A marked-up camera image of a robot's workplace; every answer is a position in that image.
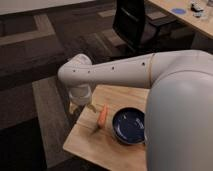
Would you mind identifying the dark blue bowl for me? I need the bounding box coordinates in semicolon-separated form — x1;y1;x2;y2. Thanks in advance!
112;107;145;145

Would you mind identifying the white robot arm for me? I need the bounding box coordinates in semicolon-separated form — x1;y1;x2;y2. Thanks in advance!
58;50;213;171

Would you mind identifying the orange pepper with green stem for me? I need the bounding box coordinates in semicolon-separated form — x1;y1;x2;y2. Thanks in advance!
93;105;108;132

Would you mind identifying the blue round disc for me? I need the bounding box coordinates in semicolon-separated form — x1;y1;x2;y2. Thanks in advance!
171;8;186;14

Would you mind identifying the small grey clutter object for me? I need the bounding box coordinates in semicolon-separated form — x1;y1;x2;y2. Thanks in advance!
193;12;204;18

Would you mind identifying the black office chair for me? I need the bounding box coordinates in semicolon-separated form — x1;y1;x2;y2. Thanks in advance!
111;0;175;61

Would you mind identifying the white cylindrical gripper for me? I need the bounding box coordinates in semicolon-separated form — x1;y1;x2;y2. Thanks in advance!
69;84;97;115

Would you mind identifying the small white grey object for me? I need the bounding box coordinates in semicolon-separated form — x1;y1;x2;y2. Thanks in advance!
190;2;203;11

